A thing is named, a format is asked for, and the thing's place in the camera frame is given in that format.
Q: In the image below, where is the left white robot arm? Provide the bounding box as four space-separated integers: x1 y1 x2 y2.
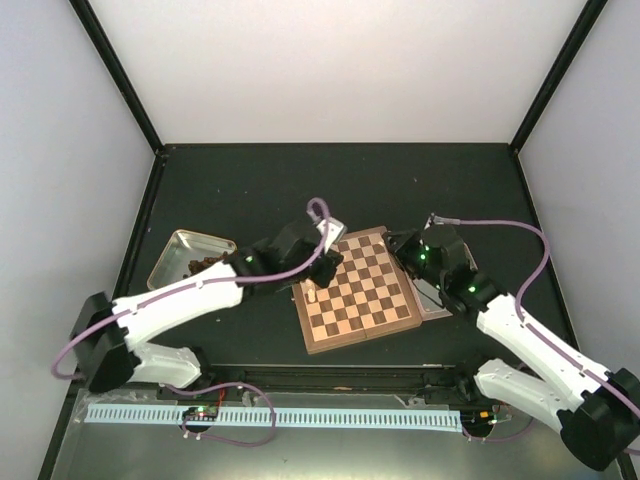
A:
70 218 345 399

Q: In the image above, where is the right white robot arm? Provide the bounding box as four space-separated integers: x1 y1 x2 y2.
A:
383 218 639 471

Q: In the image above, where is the wooden chess board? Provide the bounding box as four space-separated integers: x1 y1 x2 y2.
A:
293 226 423 354

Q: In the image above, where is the dark chess pieces pile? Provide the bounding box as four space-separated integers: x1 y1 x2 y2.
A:
183 252 228 279

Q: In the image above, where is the right controller board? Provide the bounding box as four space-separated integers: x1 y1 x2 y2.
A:
460 410 512 426

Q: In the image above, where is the controller board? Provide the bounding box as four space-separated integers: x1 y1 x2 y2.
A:
182 406 218 421
460 410 512 426

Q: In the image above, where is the left controller board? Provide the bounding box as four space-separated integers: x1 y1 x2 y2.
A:
182 406 218 421

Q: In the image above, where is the pink metal tray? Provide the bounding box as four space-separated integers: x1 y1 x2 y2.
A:
405 243 480 315

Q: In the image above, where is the gold metal tray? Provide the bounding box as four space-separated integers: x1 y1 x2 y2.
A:
146 229 237 290

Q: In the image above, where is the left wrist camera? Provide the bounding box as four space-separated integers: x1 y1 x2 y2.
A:
316 217 347 254

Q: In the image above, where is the black front rail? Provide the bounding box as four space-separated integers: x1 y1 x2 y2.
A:
185 365 480 404

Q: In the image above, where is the white slotted cable duct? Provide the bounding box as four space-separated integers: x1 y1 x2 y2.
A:
84 404 462 433

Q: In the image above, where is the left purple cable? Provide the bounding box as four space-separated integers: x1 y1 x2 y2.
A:
49 197 334 381

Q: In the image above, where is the black frame post right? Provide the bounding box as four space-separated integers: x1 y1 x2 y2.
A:
509 0 608 155

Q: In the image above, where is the black frame post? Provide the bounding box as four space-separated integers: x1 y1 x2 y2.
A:
69 0 164 154
509 0 608 155

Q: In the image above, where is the black frame post left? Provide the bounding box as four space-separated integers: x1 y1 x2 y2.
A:
69 0 164 154

